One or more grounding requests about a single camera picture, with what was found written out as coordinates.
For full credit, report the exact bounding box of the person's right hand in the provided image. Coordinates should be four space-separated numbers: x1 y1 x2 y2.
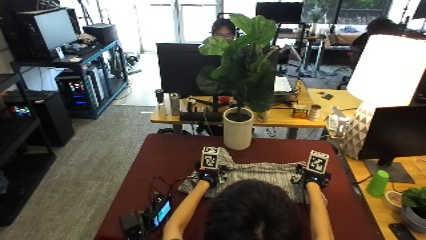
294 163 333 190

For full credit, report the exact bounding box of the person's left hand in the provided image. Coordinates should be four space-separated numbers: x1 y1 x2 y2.
195 161 229 188

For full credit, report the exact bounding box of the grey striped cloth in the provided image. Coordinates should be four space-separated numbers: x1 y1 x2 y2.
177 146 330 205

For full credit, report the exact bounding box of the white left marker cube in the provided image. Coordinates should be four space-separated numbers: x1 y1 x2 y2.
200 146 222 170

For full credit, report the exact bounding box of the white marker cube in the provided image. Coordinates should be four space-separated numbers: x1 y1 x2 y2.
200 146 222 170
305 149 332 175

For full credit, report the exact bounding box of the white right marker cube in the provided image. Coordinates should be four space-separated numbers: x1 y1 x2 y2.
305 149 332 175

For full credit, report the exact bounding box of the tall white plant pot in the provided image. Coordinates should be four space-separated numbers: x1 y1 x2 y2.
221 106 256 151

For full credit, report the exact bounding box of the long wooden desk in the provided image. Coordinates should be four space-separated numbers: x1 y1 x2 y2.
149 87 364 130

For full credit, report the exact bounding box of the patterned white lamp base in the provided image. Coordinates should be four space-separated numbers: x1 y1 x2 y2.
340 101 380 161

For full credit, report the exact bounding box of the green plastic cup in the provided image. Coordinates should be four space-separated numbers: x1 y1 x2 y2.
365 169 392 198

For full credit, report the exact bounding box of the orange small box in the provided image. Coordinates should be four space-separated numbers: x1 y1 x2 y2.
292 104 310 120

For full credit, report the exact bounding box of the white cylindrical can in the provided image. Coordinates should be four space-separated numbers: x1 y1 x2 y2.
308 103 322 122

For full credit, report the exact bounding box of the black device with lit screen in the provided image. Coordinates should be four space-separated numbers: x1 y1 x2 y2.
149 195 175 229

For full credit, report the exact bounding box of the silver can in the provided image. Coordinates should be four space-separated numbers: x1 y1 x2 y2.
168 92 183 117

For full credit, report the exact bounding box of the white tape roll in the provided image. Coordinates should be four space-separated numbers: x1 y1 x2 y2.
382 190 405 213

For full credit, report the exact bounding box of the light wooden side desk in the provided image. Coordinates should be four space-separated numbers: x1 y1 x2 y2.
345 155 426 240

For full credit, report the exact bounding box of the black monitor with stand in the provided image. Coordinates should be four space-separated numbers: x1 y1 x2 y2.
357 105 426 185

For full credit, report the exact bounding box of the open laptop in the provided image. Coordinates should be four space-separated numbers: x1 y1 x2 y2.
273 75 296 97

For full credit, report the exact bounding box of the black tumbler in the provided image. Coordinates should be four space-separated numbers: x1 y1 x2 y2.
153 88 167 105

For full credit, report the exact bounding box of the small green potted plant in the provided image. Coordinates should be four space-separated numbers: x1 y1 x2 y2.
401 186 426 210

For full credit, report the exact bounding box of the black phone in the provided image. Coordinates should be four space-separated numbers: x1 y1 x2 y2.
388 222 420 240

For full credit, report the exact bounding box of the grey round plant pot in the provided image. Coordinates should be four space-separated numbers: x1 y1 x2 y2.
400 204 426 234

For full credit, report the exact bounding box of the large-leaf green plant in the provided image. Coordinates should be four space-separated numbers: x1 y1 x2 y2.
195 13 281 116

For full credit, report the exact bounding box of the black monitor on wooden desk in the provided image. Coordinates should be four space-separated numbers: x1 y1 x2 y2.
156 42 224 98

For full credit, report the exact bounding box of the white lamp shade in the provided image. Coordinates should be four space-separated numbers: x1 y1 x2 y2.
345 33 426 108

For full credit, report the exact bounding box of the blue metal cart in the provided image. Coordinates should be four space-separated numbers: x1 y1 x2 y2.
9 39 131 120

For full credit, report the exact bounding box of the computer tower with coloured lights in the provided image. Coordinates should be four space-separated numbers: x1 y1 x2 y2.
55 71 99 116

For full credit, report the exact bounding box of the black computer tower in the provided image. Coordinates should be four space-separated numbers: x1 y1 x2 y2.
3 91 76 148

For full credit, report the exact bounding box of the black shelf rack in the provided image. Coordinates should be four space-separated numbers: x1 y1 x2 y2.
0 72 59 228

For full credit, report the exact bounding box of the black background monitor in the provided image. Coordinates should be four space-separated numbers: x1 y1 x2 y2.
254 1 306 25

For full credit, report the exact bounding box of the black printer box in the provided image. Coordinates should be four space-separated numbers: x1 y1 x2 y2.
83 22 121 46

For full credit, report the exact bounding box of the large monitor on cart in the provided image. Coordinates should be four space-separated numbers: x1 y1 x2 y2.
15 6 84 61

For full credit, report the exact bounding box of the black cable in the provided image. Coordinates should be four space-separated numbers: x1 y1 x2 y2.
147 175 195 201

